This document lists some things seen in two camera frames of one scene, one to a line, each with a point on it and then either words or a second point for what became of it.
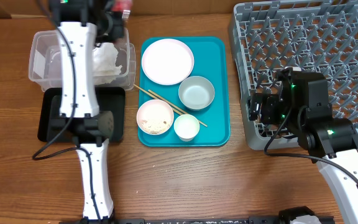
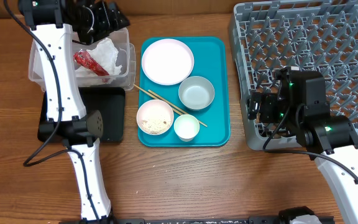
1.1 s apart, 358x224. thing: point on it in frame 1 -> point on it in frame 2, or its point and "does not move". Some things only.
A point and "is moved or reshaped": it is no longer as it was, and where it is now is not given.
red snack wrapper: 125,6 is moved or reshaped
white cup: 186,127 does not move
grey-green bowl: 196,93 does not move
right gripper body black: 257,107 does not move
